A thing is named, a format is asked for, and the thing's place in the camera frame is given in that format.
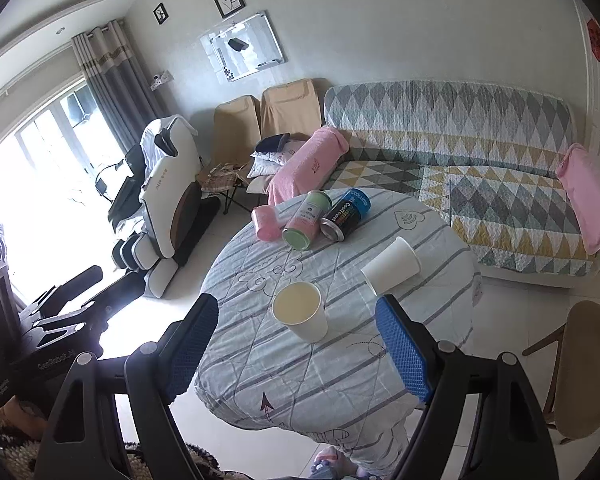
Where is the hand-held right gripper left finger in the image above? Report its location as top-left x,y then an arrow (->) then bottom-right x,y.
32,293 -> 220,480

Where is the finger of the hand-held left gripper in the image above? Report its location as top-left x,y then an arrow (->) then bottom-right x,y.
18,265 -> 104,324
32,277 -> 147,334

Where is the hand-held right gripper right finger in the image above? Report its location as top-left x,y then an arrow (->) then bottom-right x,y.
374,293 -> 557,480

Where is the white paper cup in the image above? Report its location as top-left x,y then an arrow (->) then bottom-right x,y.
271,281 -> 328,344
360,236 -> 422,297

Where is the round table striped cloth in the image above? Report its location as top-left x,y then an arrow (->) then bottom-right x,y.
194,187 -> 482,480

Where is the pink cylindrical container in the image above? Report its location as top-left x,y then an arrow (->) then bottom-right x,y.
251,204 -> 280,242

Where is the white and black massage chair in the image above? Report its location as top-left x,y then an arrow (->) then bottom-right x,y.
107,116 -> 221,297

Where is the black and blue can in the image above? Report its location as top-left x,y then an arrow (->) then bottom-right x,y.
320,188 -> 372,244

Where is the pink can with green lid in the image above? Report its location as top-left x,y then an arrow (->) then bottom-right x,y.
281,190 -> 331,252

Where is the wicker basket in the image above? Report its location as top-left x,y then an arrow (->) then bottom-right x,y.
196,161 -> 251,194

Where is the wooden chair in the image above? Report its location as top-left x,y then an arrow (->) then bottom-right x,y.
522,300 -> 600,445

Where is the white patterned pillow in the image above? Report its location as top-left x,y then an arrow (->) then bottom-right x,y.
247,140 -> 306,179

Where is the pink towel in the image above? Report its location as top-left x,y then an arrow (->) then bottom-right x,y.
555,143 -> 600,255
266,126 -> 351,207

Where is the dark blue cloth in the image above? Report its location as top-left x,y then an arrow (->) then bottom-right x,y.
254,133 -> 291,154

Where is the grey curtain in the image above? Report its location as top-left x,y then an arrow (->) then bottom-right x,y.
71,19 -> 169,132

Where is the beige folding chair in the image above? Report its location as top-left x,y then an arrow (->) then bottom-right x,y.
259,78 -> 334,142
213,94 -> 261,213

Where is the sofa with diamond-pattern cover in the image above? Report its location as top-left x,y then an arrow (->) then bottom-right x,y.
322,80 -> 600,289

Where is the white door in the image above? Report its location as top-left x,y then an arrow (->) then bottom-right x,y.
567,0 -> 600,163

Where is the red door decoration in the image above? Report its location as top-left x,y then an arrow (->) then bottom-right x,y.
586,16 -> 600,64

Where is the wall whiteboard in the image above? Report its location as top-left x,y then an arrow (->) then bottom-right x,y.
198,10 -> 286,83

